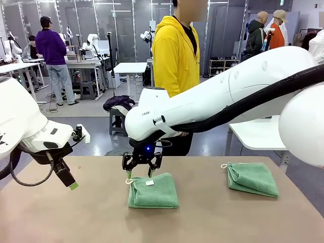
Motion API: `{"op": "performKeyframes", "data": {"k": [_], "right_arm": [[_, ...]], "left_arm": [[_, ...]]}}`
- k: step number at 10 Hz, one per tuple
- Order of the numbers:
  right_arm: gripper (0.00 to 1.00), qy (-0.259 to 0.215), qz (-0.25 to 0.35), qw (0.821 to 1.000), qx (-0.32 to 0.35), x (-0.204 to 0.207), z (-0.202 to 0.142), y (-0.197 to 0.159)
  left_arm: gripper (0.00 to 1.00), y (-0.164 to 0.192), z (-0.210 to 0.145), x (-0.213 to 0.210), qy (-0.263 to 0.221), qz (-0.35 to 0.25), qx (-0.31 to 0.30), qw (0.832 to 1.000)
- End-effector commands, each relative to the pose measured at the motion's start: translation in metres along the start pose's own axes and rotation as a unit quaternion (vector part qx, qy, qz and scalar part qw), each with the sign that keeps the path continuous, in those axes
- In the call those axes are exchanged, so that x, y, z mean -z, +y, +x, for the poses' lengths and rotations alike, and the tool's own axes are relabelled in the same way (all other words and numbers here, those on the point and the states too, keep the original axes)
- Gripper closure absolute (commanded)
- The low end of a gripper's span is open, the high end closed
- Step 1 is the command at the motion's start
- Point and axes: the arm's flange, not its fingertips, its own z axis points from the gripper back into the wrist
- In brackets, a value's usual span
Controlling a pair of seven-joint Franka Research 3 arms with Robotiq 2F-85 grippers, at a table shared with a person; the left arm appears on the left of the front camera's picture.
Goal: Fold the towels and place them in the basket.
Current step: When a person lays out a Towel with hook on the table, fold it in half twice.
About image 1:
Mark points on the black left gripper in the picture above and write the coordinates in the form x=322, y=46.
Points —
x=60, y=152

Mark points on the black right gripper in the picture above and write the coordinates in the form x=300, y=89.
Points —
x=145, y=152

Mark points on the green terry towel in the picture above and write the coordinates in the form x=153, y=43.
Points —
x=154, y=195
x=253, y=179

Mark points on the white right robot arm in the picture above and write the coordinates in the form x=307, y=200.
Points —
x=202, y=96

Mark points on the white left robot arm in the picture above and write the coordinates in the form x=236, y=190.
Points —
x=20, y=119

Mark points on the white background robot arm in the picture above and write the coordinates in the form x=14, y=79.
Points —
x=15, y=48
x=91, y=40
x=148, y=35

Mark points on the dark folding step stool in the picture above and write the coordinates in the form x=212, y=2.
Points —
x=88, y=91

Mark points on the small white desk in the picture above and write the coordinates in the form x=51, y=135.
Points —
x=130, y=67

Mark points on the grey robot workbench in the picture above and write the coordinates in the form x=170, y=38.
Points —
x=83, y=65

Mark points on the person in yellow hoodie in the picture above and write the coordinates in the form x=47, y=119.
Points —
x=172, y=58

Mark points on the long white desk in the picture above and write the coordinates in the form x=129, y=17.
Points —
x=15, y=67

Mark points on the white side table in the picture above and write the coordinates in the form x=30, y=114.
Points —
x=258, y=134

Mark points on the person in purple hoodie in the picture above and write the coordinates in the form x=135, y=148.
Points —
x=50, y=48

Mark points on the seated person in grey jacket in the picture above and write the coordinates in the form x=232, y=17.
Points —
x=30, y=50

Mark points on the white shoe rack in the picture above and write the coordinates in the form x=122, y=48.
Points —
x=222, y=67

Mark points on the bald mannequin in dark jacket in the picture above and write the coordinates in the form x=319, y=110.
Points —
x=255, y=40

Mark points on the mannequin in orange shirt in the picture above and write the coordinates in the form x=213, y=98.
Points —
x=277, y=38

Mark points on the clothes rack with coats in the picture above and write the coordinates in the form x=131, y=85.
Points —
x=300, y=39

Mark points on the mannequin in white top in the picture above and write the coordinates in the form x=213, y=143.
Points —
x=317, y=48

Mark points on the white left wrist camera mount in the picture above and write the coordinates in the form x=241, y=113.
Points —
x=81, y=132

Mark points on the black camera tripod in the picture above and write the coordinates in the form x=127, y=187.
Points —
x=110, y=63

